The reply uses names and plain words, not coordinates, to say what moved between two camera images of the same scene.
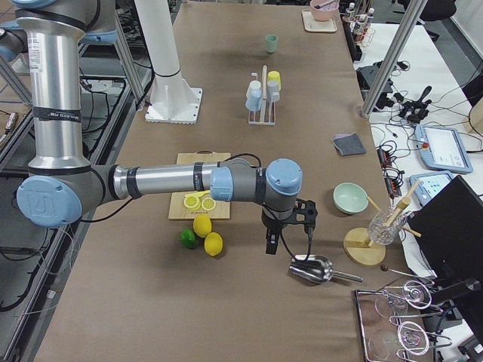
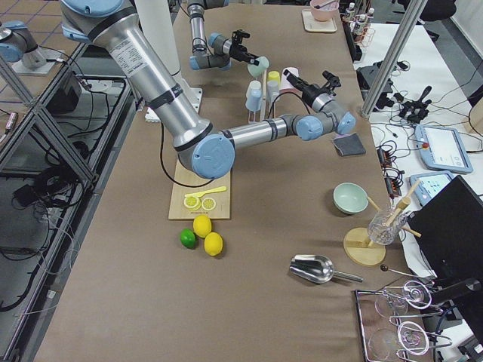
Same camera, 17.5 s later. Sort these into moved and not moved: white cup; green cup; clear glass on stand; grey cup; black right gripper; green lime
Moved: black right gripper; green cup
Not moved: white cup; grey cup; green lime; clear glass on stand
